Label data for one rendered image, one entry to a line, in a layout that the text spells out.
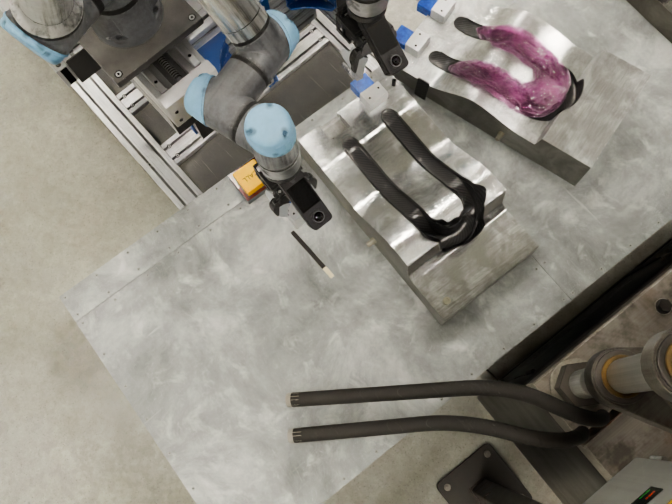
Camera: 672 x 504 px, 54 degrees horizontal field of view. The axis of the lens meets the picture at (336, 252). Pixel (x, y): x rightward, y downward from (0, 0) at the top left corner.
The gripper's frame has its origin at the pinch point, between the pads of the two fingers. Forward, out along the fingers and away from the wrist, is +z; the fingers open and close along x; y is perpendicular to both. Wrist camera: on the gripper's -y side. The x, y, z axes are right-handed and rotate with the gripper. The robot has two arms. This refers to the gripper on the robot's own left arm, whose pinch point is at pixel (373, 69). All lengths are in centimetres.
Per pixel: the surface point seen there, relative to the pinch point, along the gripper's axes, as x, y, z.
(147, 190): 56, 58, 101
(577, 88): -37.3, -26.1, 13.4
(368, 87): -0.4, 1.9, 10.5
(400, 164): 4.9, -16.0, 12.6
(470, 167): -4.8, -26.7, 8.7
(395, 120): -0.8, -7.3, 12.7
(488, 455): 19, -85, 99
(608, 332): -8, -71, 22
